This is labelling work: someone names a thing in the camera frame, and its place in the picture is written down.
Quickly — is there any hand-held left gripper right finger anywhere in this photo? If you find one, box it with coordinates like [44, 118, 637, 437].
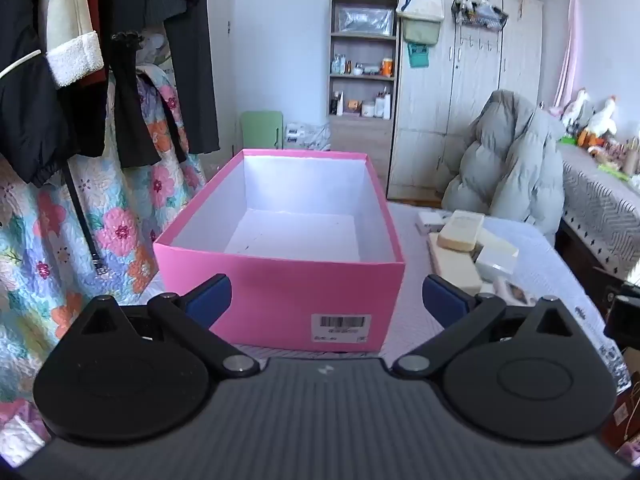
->
[392, 275, 588, 377]

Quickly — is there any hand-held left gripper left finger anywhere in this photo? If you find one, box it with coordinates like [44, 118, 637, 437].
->
[60, 274, 260, 378]

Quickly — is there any cream textured case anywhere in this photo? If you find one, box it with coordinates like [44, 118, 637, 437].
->
[427, 233, 482, 295]

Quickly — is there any pink cardboard box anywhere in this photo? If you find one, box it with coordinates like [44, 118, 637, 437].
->
[152, 148, 406, 353]

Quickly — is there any white rectangular box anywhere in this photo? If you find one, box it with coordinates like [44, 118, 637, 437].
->
[474, 237, 519, 282]

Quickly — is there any cream rectangular block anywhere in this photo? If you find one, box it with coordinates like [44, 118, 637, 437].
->
[437, 211, 485, 251]

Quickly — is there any white case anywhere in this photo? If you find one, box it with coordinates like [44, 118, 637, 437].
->
[417, 210, 454, 234]

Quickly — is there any small picture box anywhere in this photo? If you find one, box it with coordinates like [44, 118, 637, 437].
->
[494, 280, 534, 307]

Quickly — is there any floral quilt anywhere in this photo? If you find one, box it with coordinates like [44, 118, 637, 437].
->
[0, 35, 208, 466]

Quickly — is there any patterned tablecloth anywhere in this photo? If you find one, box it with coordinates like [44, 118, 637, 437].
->
[556, 144, 640, 282]

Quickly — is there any grey puffer jacket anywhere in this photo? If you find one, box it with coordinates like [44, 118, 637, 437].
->
[442, 89, 566, 234]

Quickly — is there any black belt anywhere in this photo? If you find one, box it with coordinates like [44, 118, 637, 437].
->
[61, 159, 109, 279]

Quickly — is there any green folding stool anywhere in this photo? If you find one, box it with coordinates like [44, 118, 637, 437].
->
[240, 110, 286, 153]

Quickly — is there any wooden shelf unit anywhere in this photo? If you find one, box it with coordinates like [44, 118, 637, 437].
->
[327, 0, 399, 183]

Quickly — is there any stack of white packages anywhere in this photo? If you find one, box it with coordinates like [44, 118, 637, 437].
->
[284, 121, 331, 151]

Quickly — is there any pale wooden wardrobe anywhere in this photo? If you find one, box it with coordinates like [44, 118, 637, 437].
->
[387, 0, 544, 207]

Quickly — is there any white chicken plush toy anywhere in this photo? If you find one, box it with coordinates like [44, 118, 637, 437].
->
[581, 96, 619, 147]

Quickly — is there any black ruffled sleeve garment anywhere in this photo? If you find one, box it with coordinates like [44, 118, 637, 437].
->
[109, 31, 162, 169]

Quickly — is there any grey plush toy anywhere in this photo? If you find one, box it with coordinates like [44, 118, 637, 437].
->
[560, 88, 592, 129]

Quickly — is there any dark grey hanging garment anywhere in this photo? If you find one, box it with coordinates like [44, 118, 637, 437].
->
[145, 0, 222, 157]

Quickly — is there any teal hanging pouch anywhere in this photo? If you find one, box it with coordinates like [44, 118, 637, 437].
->
[407, 42, 431, 70]

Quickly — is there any black jacket white piping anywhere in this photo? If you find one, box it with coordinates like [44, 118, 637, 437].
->
[0, 0, 108, 186]

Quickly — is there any green hanging pouch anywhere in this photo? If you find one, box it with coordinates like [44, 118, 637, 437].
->
[402, 17, 441, 46]

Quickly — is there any pink curtain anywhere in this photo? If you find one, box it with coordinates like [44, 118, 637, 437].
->
[552, 0, 587, 111]

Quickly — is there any silver packet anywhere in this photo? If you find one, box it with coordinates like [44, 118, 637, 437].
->
[335, 5, 394, 36]

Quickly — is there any white fleece coat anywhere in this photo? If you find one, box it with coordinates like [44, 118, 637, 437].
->
[40, 0, 106, 88]

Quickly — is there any red garment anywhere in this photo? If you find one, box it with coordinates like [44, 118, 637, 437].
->
[80, 0, 112, 88]

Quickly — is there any black wire basket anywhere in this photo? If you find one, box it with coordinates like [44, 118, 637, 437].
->
[451, 0, 510, 34]

